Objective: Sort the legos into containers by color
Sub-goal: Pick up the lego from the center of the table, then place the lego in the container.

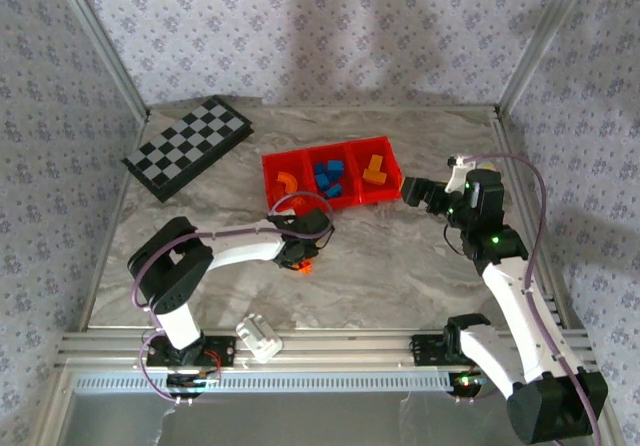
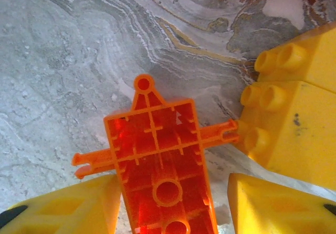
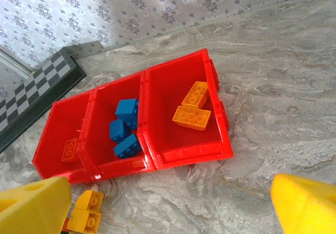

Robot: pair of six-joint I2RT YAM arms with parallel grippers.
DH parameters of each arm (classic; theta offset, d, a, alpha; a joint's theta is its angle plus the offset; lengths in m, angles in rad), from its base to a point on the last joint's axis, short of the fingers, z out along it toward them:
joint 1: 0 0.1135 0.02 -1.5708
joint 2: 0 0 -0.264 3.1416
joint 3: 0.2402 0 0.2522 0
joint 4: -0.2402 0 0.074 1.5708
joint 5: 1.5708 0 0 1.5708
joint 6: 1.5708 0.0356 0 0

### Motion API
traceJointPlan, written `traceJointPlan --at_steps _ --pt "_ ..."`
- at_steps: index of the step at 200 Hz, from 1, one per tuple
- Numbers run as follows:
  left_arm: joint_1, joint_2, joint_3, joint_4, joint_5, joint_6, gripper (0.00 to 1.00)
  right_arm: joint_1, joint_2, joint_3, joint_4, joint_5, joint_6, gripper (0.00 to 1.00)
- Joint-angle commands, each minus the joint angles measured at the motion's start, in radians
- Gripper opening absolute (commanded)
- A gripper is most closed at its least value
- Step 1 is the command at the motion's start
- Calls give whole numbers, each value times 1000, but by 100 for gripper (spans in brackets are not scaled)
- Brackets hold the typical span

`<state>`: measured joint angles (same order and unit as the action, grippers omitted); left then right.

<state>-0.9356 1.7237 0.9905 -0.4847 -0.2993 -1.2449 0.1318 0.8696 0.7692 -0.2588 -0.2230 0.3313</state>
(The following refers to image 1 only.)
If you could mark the black grey folding chessboard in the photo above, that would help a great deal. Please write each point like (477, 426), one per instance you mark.
(185, 146)

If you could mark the yellow long lego brick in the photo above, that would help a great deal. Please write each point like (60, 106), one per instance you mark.
(375, 176)

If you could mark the aluminium table side rail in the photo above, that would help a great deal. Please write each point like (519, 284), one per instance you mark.
(114, 216)
(523, 206)

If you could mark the orange long lego brick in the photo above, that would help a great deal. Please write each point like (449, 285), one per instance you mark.
(305, 267)

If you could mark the yellow stepped lego brick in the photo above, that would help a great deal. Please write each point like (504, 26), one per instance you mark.
(375, 161)

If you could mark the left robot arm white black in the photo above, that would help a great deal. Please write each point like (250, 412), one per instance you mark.
(240, 246)

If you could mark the blue lego brick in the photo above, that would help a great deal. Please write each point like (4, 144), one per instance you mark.
(336, 167)
(320, 169)
(324, 181)
(334, 191)

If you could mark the orange curved lego piece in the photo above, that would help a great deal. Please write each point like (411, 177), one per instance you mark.
(289, 180)

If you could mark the aluminium table back rail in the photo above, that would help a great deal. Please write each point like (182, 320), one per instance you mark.
(400, 108)

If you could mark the aluminium frame front rail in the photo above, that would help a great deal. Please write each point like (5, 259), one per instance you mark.
(350, 348)

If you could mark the aluminium frame post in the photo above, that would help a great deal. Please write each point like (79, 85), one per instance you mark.
(102, 41)
(544, 41)

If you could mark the white plastic device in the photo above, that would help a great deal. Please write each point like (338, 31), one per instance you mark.
(257, 338)

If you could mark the red three-compartment container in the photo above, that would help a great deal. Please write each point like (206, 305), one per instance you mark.
(280, 163)

